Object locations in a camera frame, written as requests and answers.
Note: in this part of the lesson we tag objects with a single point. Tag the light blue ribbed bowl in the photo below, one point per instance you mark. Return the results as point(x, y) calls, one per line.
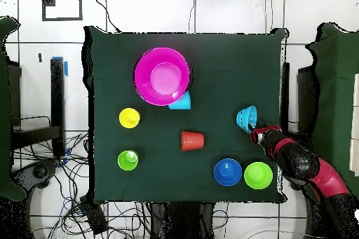
point(245, 118)

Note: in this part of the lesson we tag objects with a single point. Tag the green ribbed bowl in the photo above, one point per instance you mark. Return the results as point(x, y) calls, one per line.
point(258, 175)

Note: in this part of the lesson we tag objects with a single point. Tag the orange cup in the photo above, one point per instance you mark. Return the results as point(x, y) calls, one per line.
point(192, 141)

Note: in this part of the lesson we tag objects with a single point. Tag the light blue cup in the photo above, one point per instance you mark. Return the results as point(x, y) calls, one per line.
point(183, 104)

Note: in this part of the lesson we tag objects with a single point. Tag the large pink bowl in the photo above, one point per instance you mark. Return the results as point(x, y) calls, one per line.
point(161, 76)

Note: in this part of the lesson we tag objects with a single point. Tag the yellow cup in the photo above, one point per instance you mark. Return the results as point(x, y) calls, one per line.
point(129, 118)

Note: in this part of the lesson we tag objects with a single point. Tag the green cup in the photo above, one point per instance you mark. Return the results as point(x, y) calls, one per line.
point(127, 160)

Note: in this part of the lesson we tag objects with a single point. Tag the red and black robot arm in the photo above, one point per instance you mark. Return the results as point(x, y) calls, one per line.
point(303, 163)

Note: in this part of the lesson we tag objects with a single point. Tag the dark blue ribbed bowl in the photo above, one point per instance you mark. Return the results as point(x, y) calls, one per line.
point(227, 171)

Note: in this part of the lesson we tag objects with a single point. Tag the dark green tablecloth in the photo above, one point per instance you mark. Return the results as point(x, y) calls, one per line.
point(168, 166)

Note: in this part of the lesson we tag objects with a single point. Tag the black box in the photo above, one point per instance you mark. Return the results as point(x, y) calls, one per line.
point(94, 215)

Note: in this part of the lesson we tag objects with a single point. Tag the black bench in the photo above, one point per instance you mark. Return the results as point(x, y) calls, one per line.
point(57, 104)

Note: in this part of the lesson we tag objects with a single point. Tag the blue tape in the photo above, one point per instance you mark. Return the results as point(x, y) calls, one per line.
point(65, 68)

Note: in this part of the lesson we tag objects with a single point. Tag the black office chair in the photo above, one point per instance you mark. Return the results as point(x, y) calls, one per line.
point(36, 171)

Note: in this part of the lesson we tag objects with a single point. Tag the black square floor frame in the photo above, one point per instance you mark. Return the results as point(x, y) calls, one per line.
point(62, 19)

